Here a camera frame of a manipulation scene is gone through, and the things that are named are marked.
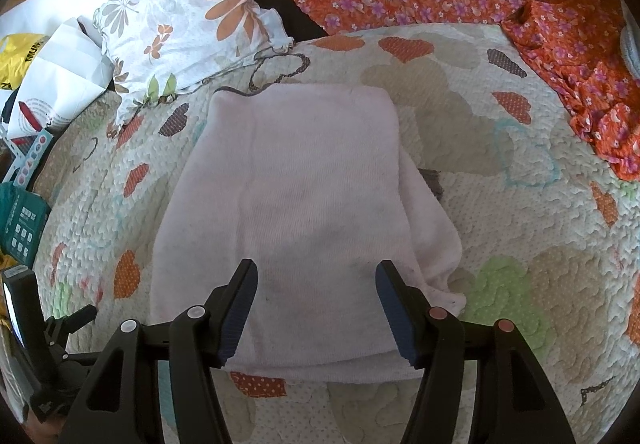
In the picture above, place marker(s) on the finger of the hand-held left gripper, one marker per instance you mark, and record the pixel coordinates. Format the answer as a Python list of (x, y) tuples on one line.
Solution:
[(75, 320)]

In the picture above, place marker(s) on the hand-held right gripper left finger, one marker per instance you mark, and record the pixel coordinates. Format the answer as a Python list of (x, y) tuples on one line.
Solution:
[(240, 310)]

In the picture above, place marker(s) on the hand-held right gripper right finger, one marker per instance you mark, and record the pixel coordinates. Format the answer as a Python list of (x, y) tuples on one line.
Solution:
[(395, 310)]

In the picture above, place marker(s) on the pink knit cardigan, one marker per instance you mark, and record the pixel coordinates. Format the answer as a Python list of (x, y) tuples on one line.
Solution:
[(310, 184)]

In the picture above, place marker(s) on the teal package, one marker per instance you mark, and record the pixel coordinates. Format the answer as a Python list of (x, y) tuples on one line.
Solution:
[(22, 224)]

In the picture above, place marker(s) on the colourful dotted box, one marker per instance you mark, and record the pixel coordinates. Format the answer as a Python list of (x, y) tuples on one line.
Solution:
[(31, 156)]

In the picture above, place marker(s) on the quilted heart-print bedspread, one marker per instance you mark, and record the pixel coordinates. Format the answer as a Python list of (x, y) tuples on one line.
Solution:
[(525, 204)]

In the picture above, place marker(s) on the white paper bag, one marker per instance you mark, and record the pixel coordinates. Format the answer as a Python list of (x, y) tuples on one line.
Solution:
[(70, 74)]

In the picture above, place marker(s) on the yellow plastic bag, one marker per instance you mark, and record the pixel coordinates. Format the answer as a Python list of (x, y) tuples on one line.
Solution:
[(20, 64)]

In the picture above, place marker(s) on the white floral pillow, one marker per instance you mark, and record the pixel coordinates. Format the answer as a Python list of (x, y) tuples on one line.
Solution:
[(190, 9)]

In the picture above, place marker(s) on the light blue cloth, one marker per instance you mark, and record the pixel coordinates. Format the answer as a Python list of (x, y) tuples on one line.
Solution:
[(631, 36)]

